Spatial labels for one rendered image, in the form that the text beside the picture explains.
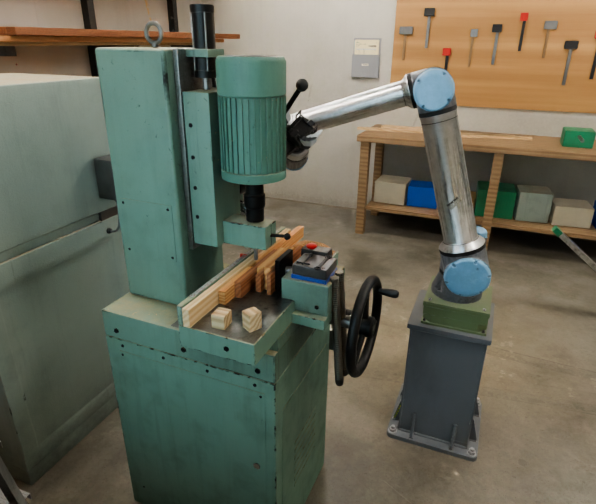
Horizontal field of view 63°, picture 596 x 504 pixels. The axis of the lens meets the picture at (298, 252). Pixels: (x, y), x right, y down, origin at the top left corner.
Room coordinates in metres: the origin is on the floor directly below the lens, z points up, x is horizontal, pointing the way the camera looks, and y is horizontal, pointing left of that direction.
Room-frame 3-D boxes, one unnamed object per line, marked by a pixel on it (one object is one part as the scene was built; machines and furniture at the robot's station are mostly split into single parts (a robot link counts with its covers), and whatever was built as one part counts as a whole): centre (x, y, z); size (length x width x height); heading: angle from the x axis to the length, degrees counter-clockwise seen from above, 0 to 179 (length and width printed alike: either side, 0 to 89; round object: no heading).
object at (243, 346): (1.23, 0.03, 0.87); 0.61 x 0.30 x 0.06; 157
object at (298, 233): (1.36, 0.09, 0.92); 0.54 x 0.02 x 0.04; 157
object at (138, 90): (1.41, 0.39, 1.16); 0.22 x 0.22 x 0.72; 67
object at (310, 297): (1.20, -0.04, 0.92); 0.15 x 0.13 x 0.09; 157
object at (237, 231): (1.30, 0.14, 1.03); 0.14 x 0.07 x 0.09; 67
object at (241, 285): (1.27, 0.11, 0.92); 0.25 x 0.02 x 0.05; 157
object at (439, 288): (1.68, -0.62, 0.70); 0.19 x 0.19 x 0.10
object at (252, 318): (1.01, 0.11, 0.92); 0.04 x 0.03 x 0.05; 129
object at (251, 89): (1.30, 0.12, 1.35); 0.18 x 0.18 x 0.31
